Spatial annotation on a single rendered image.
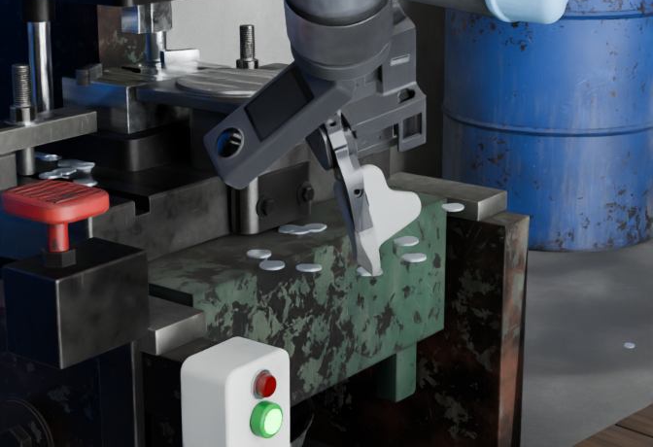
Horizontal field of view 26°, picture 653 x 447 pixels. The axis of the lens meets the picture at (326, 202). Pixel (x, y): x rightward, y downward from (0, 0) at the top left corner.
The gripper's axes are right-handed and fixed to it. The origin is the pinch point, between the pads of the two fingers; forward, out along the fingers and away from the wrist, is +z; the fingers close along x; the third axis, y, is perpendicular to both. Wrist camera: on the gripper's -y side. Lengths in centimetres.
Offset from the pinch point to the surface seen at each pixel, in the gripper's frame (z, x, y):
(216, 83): 7.1, 23.4, -1.1
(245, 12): 144, 161, 45
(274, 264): 10.2, 3.9, -3.9
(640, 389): 142, 35, 73
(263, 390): 1.8, -11.9, -10.9
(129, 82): 9.0, 29.1, -8.1
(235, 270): 9.6, 4.5, -7.3
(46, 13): 4.9, 37.6, -13.0
